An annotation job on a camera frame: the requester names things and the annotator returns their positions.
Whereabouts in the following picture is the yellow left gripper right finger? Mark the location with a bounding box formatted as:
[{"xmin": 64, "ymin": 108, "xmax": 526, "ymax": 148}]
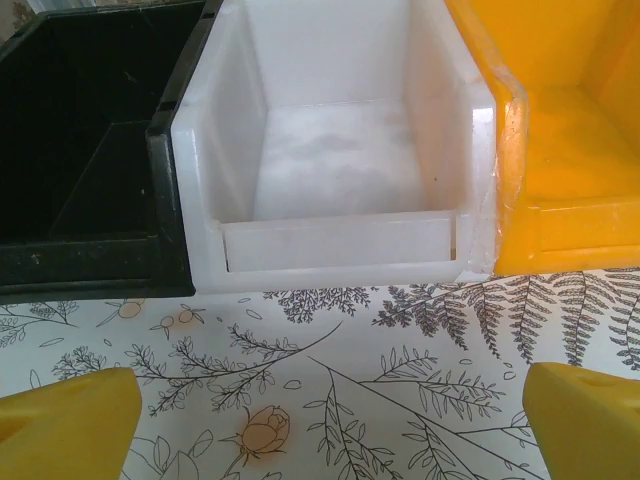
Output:
[{"xmin": 522, "ymin": 362, "xmax": 640, "ymax": 480}]

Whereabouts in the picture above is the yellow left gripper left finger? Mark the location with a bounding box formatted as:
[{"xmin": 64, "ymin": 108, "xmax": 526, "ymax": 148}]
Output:
[{"xmin": 0, "ymin": 367, "xmax": 143, "ymax": 480}]

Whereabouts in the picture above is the black plastic storage bin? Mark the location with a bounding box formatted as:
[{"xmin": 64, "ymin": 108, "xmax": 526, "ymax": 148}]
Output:
[{"xmin": 0, "ymin": 2, "xmax": 216, "ymax": 304}]

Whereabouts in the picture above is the yellow plastic storage bin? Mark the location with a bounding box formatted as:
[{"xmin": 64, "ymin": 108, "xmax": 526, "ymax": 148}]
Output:
[{"xmin": 444, "ymin": 0, "xmax": 640, "ymax": 276}]

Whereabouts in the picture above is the white plastic storage bin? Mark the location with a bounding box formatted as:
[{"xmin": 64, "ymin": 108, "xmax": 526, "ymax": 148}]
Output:
[{"xmin": 169, "ymin": 0, "xmax": 499, "ymax": 296}]

